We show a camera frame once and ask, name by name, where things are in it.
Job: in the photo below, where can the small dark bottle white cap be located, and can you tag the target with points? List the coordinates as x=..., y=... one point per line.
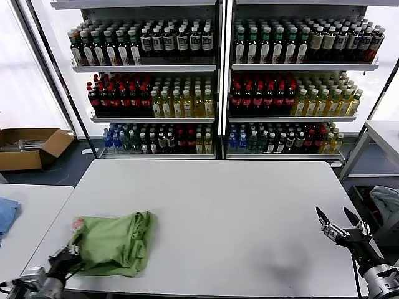
x=171, y=143
x=300, y=141
x=152, y=144
x=290, y=141
x=281, y=144
x=162, y=143
x=143, y=144
x=272, y=143

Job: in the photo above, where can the black window frame post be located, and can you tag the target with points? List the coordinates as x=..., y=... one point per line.
x=68, y=93
x=383, y=90

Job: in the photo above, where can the clear packed metal rods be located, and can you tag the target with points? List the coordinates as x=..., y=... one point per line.
x=29, y=144

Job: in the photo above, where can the dark bottle gray label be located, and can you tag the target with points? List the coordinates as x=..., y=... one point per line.
x=352, y=42
x=375, y=43
x=340, y=42
x=364, y=43

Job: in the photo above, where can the white paper scrap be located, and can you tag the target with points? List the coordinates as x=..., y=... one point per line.
x=86, y=151

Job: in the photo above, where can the green polo shirt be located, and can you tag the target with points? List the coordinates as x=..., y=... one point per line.
x=109, y=243

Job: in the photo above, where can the dark bottle green cap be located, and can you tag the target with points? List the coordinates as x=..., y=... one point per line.
x=265, y=46
x=99, y=51
x=135, y=51
x=111, y=51
x=123, y=51
x=88, y=51
x=278, y=46
x=252, y=46
x=76, y=51
x=290, y=46
x=302, y=46
x=240, y=46

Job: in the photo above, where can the blue folded cloth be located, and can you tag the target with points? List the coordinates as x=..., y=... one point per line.
x=7, y=215

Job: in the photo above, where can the pale blue cloth bundle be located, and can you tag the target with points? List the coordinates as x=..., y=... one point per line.
x=386, y=199

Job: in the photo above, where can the gray metal shelf rack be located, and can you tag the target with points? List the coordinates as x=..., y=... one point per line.
x=280, y=14
x=124, y=14

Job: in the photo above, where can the white metal frame table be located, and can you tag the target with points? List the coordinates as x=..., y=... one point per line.
x=355, y=151

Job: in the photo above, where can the blue label water bottle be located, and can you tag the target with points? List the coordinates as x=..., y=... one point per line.
x=117, y=141
x=232, y=141
x=108, y=141
x=242, y=141

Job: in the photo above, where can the gray metal shelf board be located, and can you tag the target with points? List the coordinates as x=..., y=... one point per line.
x=134, y=4
x=156, y=156
x=143, y=68
x=305, y=67
x=296, y=2
x=293, y=119
x=280, y=157
x=152, y=120

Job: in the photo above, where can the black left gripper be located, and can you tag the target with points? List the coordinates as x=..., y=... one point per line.
x=65, y=266

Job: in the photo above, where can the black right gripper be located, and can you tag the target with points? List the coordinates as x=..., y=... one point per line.
x=360, y=249

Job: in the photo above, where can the clear green water bottle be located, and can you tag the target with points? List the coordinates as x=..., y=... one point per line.
x=263, y=141
x=126, y=141
x=135, y=141
x=253, y=141

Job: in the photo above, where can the dark bottle navy label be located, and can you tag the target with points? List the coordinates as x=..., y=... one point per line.
x=168, y=43
x=157, y=43
x=145, y=43
x=194, y=43
x=182, y=43
x=207, y=43

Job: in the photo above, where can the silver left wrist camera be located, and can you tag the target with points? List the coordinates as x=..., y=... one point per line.
x=32, y=275

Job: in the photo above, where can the red cap cola bottle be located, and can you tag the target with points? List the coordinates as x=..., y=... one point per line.
x=93, y=101
x=237, y=101
x=290, y=101
x=181, y=143
x=190, y=143
x=318, y=140
x=104, y=101
x=145, y=101
x=258, y=101
x=309, y=140
x=269, y=101
x=247, y=101
x=280, y=101
x=125, y=101
x=135, y=101
x=114, y=101

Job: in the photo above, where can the brown cardboard box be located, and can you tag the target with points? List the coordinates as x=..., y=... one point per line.
x=18, y=160

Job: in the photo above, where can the dark bottle beige label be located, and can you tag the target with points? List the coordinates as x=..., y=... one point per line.
x=315, y=42
x=328, y=42

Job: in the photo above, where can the yellow drink bottle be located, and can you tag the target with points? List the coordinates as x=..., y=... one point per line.
x=337, y=144
x=187, y=107
x=198, y=107
x=311, y=107
x=199, y=146
x=354, y=106
x=208, y=146
x=167, y=107
x=322, y=107
x=300, y=107
x=156, y=107
x=209, y=107
x=177, y=107
x=327, y=144
x=343, y=107
x=333, y=107

